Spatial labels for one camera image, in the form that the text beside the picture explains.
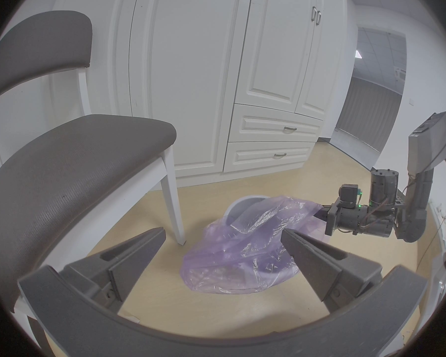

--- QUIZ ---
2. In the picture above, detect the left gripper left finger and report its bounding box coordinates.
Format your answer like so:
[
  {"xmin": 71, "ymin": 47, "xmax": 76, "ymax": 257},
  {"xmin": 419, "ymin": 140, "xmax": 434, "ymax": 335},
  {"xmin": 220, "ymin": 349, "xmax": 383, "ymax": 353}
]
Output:
[{"xmin": 61, "ymin": 227, "xmax": 167, "ymax": 313}]

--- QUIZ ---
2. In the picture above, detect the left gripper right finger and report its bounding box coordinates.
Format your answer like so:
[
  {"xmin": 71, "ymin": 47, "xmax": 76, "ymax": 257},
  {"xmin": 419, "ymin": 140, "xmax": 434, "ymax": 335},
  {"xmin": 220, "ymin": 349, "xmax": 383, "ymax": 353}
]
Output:
[{"xmin": 281, "ymin": 229, "xmax": 383, "ymax": 314}]

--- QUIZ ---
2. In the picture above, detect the purple plastic bag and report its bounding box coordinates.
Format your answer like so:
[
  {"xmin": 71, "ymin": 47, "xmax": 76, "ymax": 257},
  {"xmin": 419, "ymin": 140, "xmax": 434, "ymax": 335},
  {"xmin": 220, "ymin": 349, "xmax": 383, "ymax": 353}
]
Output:
[{"xmin": 181, "ymin": 196, "xmax": 329, "ymax": 295}]

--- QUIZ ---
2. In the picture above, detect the pale grey trash bin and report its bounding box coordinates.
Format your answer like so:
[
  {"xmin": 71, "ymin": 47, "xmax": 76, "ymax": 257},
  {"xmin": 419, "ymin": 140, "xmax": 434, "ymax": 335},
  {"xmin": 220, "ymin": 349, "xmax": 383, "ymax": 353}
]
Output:
[{"xmin": 223, "ymin": 195, "xmax": 322, "ymax": 285}]

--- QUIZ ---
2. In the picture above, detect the dark grey white chair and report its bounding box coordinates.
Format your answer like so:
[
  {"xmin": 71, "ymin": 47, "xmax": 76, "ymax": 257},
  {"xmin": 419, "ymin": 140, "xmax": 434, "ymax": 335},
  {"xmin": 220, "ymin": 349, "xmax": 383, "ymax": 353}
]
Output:
[{"xmin": 0, "ymin": 11, "xmax": 186, "ymax": 313}]

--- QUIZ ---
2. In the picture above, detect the grey curtain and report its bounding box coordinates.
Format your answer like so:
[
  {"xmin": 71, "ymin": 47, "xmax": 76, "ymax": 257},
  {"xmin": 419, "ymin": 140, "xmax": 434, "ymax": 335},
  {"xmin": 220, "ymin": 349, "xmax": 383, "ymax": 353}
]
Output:
[{"xmin": 336, "ymin": 77, "xmax": 403, "ymax": 156}]

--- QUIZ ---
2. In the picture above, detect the white wardrobe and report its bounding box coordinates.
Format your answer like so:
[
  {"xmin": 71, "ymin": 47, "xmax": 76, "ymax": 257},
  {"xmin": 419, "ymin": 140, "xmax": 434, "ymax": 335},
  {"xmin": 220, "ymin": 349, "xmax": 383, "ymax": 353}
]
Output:
[{"xmin": 52, "ymin": 0, "xmax": 348, "ymax": 179}]

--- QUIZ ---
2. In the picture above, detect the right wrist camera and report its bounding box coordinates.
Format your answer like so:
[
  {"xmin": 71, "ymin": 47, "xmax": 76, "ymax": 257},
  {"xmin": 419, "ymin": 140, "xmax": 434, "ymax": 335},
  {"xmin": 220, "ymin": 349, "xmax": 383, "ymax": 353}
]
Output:
[{"xmin": 331, "ymin": 184, "xmax": 362, "ymax": 211}]

